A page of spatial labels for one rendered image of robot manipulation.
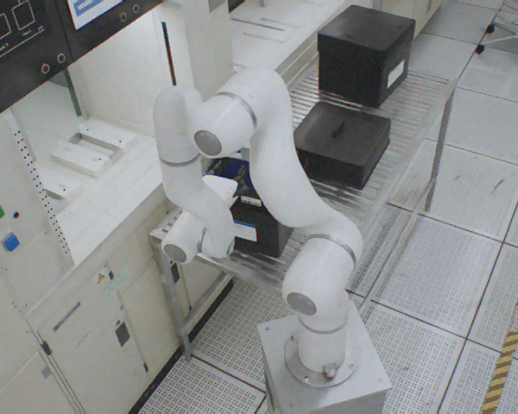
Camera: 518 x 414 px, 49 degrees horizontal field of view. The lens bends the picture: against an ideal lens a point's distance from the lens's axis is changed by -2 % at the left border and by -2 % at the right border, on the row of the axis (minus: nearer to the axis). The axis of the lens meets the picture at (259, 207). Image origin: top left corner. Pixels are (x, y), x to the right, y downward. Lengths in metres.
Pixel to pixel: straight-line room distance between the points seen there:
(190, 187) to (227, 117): 0.31
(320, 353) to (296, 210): 0.44
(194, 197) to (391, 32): 1.27
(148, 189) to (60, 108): 0.63
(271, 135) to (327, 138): 0.91
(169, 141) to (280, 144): 0.23
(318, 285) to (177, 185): 0.37
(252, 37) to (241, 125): 1.61
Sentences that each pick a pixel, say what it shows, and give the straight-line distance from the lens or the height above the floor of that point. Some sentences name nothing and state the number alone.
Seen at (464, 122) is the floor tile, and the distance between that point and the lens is 3.63.
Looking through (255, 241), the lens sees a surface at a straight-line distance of 1.71.
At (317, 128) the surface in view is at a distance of 2.03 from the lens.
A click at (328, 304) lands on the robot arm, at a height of 1.13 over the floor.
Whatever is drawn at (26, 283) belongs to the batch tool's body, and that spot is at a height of 0.95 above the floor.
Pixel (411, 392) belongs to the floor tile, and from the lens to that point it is 2.38.
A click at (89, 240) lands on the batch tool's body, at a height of 0.87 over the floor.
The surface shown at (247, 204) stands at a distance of 1.66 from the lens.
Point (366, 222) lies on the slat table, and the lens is 1.84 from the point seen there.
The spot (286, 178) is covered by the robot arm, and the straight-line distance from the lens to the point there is 1.08.
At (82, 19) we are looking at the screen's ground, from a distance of 1.46.
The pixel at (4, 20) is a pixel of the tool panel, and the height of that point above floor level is 1.57.
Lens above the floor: 2.08
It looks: 44 degrees down
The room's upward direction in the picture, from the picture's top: 4 degrees counter-clockwise
